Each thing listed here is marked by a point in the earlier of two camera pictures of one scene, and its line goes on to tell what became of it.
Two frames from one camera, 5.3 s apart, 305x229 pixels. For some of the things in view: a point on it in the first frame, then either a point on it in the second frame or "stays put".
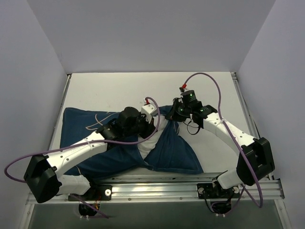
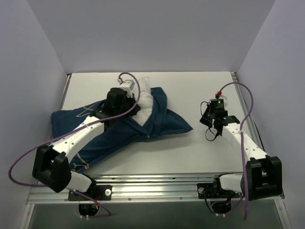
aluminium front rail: (173, 189) stays put
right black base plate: (210, 192) stays put
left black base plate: (96, 192) stays put
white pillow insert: (144, 148) to (145, 101)
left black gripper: (147, 128) to (133, 105)
